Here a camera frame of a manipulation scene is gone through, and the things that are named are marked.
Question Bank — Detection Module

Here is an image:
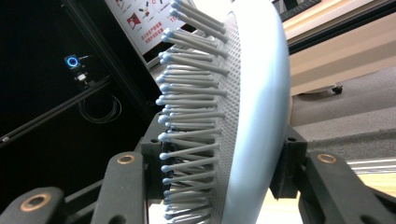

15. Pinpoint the beige wooden cabinet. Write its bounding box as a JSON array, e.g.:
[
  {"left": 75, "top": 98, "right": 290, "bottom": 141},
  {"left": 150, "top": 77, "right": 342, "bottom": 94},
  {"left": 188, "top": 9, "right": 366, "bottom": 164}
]
[{"left": 289, "top": 12, "right": 396, "bottom": 97}]

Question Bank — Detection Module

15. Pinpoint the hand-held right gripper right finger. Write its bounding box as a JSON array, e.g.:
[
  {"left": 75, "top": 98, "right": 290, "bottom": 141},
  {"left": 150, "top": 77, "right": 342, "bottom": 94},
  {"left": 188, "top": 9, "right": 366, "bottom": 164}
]
[{"left": 268, "top": 124, "right": 309, "bottom": 201}]

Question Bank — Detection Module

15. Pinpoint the grey chair leg with caster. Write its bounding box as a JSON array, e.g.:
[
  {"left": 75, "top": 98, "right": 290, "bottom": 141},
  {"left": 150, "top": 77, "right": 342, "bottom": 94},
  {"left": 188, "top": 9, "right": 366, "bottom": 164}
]
[{"left": 298, "top": 82, "right": 345, "bottom": 95}]

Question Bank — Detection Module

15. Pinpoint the black metal rail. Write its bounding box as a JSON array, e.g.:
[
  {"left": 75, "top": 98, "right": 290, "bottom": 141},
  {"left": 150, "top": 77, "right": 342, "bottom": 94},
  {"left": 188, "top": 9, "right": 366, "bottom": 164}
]
[{"left": 286, "top": 0, "right": 396, "bottom": 56}]

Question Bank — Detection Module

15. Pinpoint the camera mount clamp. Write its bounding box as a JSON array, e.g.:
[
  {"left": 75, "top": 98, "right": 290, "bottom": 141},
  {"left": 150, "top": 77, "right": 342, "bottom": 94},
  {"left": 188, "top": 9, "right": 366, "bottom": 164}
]
[{"left": 74, "top": 71, "right": 97, "bottom": 91}]

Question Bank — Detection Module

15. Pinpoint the coiled black cable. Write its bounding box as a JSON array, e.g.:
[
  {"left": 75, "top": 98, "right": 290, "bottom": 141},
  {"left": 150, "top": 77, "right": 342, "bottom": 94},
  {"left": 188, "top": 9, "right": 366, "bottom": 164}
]
[{"left": 78, "top": 92, "right": 122, "bottom": 125}]

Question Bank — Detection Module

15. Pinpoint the light blue hairbrush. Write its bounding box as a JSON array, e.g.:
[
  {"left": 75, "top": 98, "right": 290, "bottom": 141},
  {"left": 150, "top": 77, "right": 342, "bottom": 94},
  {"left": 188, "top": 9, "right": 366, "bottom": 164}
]
[{"left": 155, "top": 0, "right": 292, "bottom": 224}]

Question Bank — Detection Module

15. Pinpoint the white poster with red symbols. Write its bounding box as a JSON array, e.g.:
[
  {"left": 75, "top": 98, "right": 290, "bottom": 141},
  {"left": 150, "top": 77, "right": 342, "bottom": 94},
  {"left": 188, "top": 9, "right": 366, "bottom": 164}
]
[{"left": 104, "top": 0, "right": 201, "bottom": 58}]

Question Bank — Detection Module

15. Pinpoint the black ribbed strip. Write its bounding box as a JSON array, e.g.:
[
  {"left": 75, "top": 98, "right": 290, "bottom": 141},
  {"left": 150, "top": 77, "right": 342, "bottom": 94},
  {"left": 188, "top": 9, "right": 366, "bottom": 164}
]
[{"left": 273, "top": 0, "right": 322, "bottom": 22}]

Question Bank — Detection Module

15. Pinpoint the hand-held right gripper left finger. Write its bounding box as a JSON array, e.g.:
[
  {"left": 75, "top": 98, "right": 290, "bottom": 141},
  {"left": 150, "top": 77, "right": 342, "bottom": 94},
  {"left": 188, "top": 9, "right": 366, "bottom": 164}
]
[{"left": 140, "top": 113, "right": 171, "bottom": 201}]

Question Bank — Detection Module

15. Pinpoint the small camera with blue ring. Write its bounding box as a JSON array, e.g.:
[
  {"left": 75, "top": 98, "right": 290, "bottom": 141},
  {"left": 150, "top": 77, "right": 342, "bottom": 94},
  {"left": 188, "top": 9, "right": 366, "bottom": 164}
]
[{"left": 64, "top": 53, "right": 82, "bottom": 70}]

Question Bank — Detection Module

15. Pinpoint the black metal frame bar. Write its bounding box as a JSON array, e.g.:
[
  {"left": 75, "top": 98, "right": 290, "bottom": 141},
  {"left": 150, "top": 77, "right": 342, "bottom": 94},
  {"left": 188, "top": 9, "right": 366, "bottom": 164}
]
[
  {"left": 0, "top": 76, "right": 114, "bottom": 147},
  {"left": 60, "top": 0, "right": 158, "bottom": 120}
]

